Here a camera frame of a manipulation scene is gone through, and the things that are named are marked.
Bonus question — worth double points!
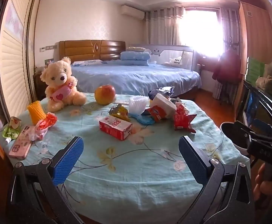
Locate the pink phone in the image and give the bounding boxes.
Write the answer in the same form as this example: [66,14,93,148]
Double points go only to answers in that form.
[9,125,37,160]

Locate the white blue printed pillow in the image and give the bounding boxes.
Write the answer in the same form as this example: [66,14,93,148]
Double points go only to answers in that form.
[72,59,107,67]

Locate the silver blue foil wrapper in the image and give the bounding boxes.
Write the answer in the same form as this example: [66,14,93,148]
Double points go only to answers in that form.
[149,86,175,98]

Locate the grey patterned curtain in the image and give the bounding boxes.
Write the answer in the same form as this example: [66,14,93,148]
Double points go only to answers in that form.
[220,7,240,59]
[147,7,184,46]

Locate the bed with blue sheet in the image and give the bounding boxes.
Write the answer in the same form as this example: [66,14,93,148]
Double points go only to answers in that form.
[70,59,202,98]

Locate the folded blue quilt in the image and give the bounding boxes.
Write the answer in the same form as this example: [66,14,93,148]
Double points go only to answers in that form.
[120,51,151,66]

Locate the wall switch panel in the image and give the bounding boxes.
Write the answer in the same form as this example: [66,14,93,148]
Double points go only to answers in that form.
[40,44,58,52]

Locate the black glossy cabinet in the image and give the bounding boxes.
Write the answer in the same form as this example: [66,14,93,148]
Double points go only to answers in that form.
[235,79,272,132]

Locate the stack of green boxes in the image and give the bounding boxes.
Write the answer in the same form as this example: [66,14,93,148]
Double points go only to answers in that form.
[246,57,266,82]

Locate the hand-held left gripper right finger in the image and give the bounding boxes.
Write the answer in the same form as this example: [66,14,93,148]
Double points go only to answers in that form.
[178,135,255,224]

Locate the orange-red plastic wrapper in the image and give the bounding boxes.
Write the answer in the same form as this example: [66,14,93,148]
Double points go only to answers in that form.
[28,112,57,142]

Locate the louvred wardrobe door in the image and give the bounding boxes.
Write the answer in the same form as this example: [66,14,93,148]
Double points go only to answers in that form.
[0,0,42,123]

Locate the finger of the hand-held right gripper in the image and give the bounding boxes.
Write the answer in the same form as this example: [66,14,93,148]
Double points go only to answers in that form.
[234,121,272,140]
[242,131,267,146]

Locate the yellow foam fruit net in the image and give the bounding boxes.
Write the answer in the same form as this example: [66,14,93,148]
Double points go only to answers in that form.
[27,100,48,126]

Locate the brown plush toy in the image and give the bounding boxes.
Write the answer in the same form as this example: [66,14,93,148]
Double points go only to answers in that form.
[255,75,272,93]

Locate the cream teddy bear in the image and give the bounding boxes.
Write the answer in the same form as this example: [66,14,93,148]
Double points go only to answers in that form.
[41,56,87,113]

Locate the red blue snack wrapper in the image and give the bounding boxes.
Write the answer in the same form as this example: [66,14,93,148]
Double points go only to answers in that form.
[142,106,172,123]

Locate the white foam fruit net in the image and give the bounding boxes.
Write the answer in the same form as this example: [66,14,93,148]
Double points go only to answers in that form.
[128,96,148,116]

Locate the gold snack wrapper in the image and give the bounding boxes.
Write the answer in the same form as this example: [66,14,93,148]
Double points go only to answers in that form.
[108,104,130,122]

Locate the black trash bin white rim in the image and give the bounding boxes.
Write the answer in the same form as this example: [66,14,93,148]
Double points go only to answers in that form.
[220,122,252,156]

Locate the person's right hand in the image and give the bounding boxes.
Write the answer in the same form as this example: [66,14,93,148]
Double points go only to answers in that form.
[254,162,272,206]

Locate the white air conditioner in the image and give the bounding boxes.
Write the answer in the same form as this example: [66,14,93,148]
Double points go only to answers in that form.
[121,5,145,20]

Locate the dark coat stand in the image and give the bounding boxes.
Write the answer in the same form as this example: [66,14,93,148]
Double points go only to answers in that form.
[222,37,241,52]

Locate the red white carton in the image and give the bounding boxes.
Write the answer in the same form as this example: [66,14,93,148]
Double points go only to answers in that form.
[99,116,133,141]

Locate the wooden headboard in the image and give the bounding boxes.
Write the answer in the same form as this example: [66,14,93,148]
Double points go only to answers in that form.
[59,40,126,64]

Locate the dark red jacket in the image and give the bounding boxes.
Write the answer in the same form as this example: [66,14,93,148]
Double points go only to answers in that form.
[212,49,242,85]

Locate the dark wooden nightstand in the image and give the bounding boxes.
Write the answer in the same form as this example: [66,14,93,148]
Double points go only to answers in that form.
[33,72,48,101]

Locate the green squeeze pouch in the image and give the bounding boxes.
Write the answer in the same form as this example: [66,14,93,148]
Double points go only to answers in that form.
[1,116,22,144]

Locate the red white snack wrapper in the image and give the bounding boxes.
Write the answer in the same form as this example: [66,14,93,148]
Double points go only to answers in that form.
[173,104,197,134]

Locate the tall wooden wardrobe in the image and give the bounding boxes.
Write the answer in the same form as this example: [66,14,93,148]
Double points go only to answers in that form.
[238,0,272,75]

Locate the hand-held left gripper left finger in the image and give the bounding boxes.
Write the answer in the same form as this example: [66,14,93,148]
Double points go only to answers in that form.
[6,136,84,224]

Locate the blue drink pouch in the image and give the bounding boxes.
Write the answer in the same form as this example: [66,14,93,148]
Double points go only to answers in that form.
[128,113,155,125]

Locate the red yellow apple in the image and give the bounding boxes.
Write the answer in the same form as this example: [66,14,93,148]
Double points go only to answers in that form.
[94,85,116,105]

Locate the teal floral tablecloth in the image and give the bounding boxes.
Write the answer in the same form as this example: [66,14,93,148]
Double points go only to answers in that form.
[0,92,251,218]

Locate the white foam block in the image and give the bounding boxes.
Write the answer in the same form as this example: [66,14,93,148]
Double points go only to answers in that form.
[150,93,177,112]

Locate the grey bed guard rail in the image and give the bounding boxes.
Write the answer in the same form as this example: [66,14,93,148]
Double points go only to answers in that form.
[129,44,195,71]

